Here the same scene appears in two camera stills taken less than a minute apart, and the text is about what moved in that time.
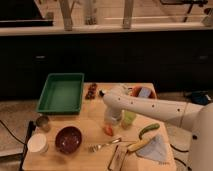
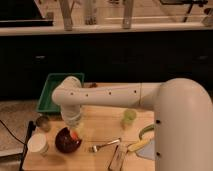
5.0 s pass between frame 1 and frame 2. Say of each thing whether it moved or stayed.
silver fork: stayed
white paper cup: stayed
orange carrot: moved
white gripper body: moved
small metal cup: stayed
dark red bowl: stayed
